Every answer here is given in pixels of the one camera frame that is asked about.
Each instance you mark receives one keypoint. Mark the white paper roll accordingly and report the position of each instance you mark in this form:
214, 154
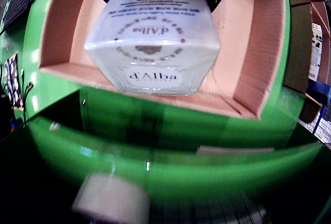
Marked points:
111, 200

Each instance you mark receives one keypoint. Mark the white d'Alba product carton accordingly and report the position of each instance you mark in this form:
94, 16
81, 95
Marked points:
152, 53

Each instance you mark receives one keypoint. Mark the green metal cabinet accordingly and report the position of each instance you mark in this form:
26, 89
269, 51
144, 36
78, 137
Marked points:
181, 177

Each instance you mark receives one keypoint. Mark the printed picture sheet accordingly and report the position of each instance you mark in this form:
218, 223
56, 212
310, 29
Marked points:
14, 84

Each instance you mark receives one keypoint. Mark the large brown cardboard tray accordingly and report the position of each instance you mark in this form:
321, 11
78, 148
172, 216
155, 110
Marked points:
248, 53

